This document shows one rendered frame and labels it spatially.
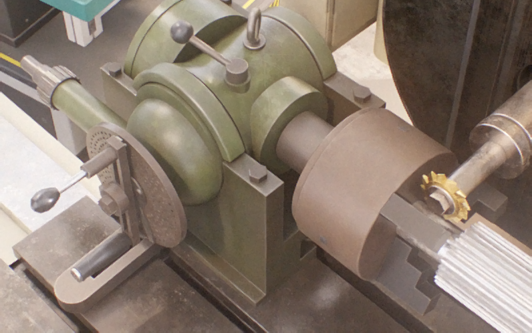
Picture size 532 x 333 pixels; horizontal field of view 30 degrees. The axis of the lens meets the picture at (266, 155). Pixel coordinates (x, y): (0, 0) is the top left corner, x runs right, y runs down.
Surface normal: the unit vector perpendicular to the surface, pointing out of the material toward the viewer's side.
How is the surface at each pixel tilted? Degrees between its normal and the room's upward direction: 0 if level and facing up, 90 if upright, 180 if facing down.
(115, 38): 0
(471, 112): 90
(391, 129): 17
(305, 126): 11
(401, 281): 65
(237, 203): 90
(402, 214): 35
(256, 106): 31
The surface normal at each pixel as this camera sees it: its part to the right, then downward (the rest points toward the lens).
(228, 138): 0.59, 0.07
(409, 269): -0.64, 0.21
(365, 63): 0.00, -0.66
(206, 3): 0.25, -0.81
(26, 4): 0.83, 0.42
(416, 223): -0.40, -0.23
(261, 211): -0.71, 0.53
